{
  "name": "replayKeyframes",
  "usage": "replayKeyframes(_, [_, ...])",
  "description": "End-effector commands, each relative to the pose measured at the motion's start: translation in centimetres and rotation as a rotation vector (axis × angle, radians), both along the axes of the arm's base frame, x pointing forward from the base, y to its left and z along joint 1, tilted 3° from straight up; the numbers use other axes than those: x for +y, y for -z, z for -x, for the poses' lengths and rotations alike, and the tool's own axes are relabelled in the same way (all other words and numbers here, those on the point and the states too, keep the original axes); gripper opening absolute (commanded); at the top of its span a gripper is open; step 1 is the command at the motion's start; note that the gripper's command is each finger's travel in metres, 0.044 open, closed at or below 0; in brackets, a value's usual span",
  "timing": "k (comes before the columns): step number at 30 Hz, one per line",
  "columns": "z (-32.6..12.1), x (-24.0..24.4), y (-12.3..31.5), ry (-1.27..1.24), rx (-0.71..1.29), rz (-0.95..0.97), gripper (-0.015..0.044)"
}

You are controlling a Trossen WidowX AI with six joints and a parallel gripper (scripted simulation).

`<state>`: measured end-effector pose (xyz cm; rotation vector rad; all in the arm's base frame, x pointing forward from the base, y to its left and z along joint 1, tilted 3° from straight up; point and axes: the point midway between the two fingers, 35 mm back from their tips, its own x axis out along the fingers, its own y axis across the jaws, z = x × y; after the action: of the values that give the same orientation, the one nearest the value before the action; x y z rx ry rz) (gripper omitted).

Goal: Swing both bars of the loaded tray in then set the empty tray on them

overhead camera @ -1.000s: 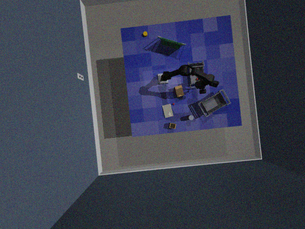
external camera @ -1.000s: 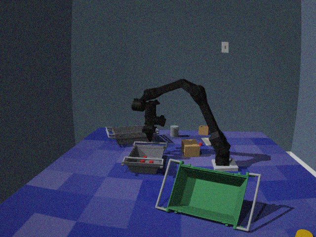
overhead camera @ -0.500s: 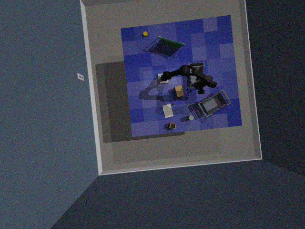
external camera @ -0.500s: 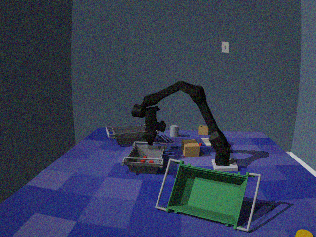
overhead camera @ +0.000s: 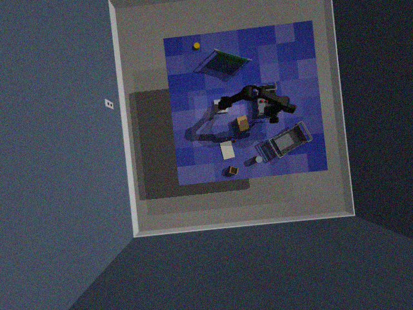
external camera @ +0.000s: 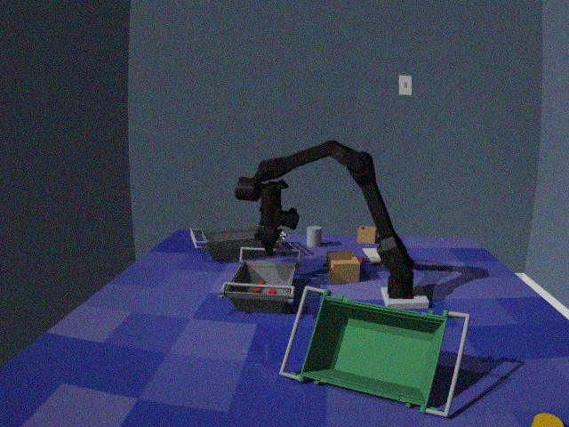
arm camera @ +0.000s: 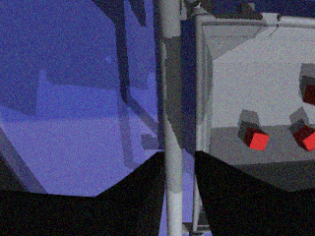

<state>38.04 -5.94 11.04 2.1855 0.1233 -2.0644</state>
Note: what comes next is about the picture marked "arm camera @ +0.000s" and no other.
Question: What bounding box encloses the small red block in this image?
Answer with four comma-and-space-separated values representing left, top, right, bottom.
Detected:
303, 86, 315, 106
243, 127, 269, 150
293, 126, 315, 152

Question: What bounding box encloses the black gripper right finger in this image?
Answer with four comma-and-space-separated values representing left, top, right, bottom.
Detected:
194, 150, 315, 236

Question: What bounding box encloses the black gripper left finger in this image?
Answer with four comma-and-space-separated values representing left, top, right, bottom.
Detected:
0, 152, 165, 236

